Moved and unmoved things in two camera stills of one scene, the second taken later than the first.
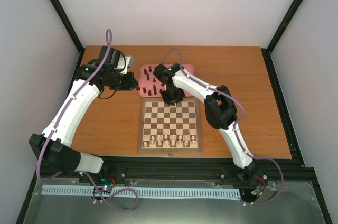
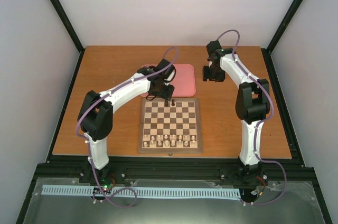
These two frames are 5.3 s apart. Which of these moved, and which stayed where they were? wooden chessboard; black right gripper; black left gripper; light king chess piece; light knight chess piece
Moved: black right gripper; black left gripper
Stayed: light knight chess piece; wooden chessboard; light king chess piece
